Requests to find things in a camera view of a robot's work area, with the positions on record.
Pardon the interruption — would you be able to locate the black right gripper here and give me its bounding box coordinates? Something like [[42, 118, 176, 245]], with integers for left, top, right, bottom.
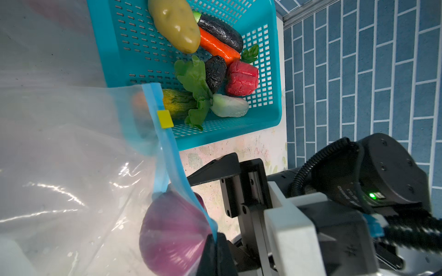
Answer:
[[188, 153, 379, 276]]

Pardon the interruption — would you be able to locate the purple onion toy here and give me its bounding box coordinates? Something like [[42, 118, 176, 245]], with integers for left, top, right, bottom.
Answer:
[[139, 191, 212, 276]]

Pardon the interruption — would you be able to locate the clear zip top bag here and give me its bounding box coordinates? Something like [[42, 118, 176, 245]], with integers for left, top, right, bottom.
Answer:
[[1, 1, 217, 276]]

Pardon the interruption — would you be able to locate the teal plastic basket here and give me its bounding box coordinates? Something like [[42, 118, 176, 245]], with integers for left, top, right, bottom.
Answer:
[[88, 1, 282, 150]]

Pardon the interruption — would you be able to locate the yellow potato toy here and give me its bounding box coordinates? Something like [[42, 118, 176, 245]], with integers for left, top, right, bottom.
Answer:
[[148, 0, 200, 54]]

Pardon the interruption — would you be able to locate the yellow green corn toy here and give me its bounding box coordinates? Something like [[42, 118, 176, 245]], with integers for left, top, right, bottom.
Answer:
[[162, 89, 198, 120]]

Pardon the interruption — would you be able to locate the green leafy vegetable toy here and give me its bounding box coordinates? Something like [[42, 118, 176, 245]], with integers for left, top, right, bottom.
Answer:
[[174, 45, 259, 131]]

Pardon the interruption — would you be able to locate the black avocado toy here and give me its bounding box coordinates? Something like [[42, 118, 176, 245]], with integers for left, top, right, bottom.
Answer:
[[205, 56, 227, 93]]

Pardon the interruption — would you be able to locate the orange carrot toy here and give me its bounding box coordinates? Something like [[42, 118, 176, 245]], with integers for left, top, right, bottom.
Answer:
[[199, 27, 241, 66]]

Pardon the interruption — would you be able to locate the dark eggplant toy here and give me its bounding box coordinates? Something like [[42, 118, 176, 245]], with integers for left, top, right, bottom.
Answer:
[[193, 11, 244, 53]]

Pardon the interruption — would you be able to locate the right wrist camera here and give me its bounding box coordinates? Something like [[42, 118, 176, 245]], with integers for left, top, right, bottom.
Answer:
[[311, 133, 432, 216]]

